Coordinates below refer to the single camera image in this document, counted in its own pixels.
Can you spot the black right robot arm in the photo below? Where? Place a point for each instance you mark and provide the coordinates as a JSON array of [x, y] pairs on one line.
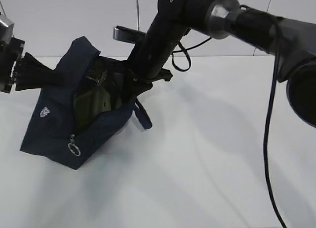
[[292, 42]]

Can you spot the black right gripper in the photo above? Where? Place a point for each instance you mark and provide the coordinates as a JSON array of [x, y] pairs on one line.
[[147, 58]]

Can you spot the navy blue lunch bag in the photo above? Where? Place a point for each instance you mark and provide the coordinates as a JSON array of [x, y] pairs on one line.
[[72, 121]]

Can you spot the green lidded glass container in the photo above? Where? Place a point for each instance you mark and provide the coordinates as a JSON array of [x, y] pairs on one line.
[[93, 98]]

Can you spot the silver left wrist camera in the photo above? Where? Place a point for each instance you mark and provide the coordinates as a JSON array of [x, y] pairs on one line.
[[6, 29]]

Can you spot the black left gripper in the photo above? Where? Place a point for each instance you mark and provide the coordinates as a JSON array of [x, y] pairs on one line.
[[38, 75]]

